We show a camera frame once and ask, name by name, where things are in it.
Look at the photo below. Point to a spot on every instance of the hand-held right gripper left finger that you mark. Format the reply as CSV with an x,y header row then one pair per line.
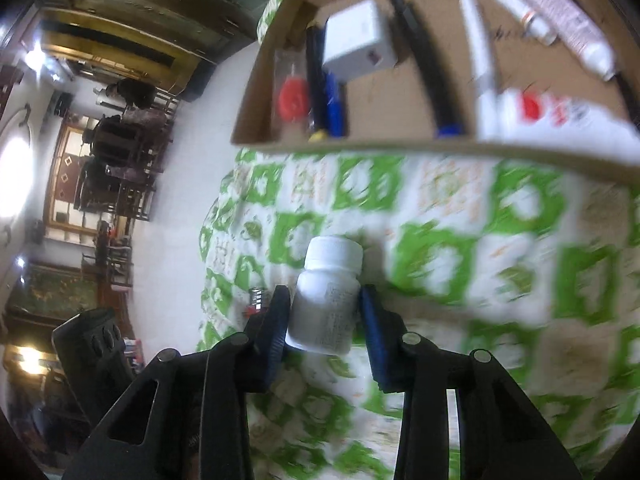
x,y
275,340

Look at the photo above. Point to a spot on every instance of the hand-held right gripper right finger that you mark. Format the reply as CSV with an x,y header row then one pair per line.
x,y
380,345

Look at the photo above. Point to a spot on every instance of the white pill bottle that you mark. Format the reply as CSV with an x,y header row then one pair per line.
x,y
325,305

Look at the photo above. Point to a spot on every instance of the blue marker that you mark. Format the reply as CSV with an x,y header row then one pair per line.
x,y
335,105

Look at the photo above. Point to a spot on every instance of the red item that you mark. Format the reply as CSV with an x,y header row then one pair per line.
x,y
292,97

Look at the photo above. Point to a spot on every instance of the thick black marker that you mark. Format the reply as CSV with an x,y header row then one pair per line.
x,y
430,75

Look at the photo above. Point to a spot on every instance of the white marker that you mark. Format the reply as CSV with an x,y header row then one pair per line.
x,y
482,75

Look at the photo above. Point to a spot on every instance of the white charger adapter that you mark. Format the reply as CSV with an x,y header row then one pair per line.
x,y
355,40

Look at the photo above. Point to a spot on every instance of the white spray bottle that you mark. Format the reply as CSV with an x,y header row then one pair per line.
x,y
590,120

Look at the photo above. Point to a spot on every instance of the brown cardboard tray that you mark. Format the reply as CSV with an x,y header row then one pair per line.
x,y
450,35

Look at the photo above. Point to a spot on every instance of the black clear pen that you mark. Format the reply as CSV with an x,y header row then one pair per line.
x,y
625,95

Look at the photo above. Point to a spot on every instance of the white ointment tube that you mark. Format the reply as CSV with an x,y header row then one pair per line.
x,y
505,2

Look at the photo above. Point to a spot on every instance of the white tube with printed label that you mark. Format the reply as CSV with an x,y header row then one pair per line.
x,y
565,20

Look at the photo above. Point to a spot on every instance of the red clear lighter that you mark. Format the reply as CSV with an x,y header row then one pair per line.
x,y
256,302

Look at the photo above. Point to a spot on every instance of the green white printed blanket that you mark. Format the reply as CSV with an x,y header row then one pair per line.
x,y
450,260

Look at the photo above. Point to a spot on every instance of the wooden framed patterned screen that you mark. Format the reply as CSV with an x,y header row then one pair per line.
x,y
70,180

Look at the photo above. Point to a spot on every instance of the row of wooden chairs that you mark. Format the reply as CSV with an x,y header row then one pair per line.
x,y
125,170

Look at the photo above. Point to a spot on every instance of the oval bright window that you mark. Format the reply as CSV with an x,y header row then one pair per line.
x,y
12,175

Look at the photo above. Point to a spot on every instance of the golden wooden cabinet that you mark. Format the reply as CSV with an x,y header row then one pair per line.
x,y
125,45

